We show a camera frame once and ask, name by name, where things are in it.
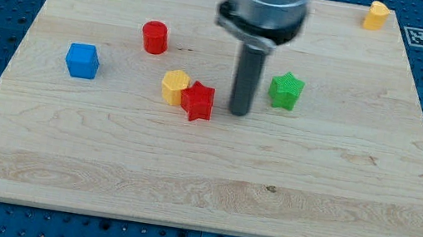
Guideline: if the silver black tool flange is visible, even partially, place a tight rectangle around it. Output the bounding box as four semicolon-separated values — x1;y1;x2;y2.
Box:
216;0;309;54

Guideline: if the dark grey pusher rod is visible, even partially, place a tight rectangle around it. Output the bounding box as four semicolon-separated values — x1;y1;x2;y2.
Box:
229;43;267;116

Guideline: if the green star block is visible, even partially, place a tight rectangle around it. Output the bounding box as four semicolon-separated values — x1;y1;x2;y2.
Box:
268;72;306;111

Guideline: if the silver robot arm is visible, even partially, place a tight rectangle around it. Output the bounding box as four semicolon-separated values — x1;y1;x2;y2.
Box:
216;0;309;116

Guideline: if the red star block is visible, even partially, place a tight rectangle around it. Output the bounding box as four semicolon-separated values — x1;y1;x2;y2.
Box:
180;81;215;121

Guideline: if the yellow hexagon block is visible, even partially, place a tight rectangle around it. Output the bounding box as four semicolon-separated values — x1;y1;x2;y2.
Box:
161;70;191;106

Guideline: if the red cylinder block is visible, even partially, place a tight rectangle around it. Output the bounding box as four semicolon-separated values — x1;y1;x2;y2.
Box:
142;21;168;55

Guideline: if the yellow heart block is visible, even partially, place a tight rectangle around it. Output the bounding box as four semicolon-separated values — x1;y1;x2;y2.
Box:
362;0;391;31

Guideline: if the wooden board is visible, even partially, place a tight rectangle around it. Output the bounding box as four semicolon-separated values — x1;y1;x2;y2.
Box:
0;0;423;237

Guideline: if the white fiducial marker tag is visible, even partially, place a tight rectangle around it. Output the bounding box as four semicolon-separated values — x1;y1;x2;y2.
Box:
404;26;423;48

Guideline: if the blue cube block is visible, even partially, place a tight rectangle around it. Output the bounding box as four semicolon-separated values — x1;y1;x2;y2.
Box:
65;42;100;80

